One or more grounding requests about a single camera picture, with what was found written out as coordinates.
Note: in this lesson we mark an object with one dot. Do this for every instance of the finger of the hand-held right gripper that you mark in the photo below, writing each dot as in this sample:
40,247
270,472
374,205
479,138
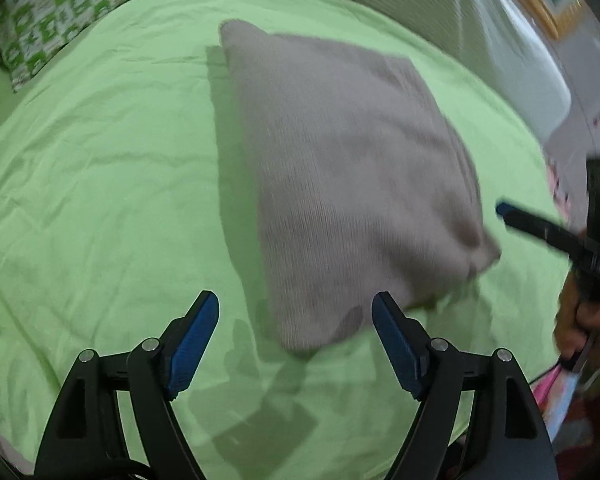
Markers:
535,227

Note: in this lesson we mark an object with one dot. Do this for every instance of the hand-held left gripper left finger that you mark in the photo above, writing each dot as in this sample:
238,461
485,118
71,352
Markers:
195,340

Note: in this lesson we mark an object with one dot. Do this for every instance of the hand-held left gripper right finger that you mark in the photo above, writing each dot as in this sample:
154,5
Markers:
397,345

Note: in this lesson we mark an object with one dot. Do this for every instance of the beige knit sweater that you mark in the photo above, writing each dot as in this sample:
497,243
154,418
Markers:
350,175

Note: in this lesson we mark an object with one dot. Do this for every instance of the person's right hand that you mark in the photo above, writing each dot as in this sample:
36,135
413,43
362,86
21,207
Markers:
582,330

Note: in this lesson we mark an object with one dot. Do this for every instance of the pink printed cloth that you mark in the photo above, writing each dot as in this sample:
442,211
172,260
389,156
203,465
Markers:
562,400

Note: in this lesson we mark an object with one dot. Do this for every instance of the light green bed sheet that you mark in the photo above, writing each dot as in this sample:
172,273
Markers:
105,185

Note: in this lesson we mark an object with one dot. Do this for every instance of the grey striped headboard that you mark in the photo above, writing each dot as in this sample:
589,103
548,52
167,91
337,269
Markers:
430,5

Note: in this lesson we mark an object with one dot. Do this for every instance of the green white patterned pillow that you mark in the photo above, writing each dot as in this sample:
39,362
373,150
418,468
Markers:
45,15

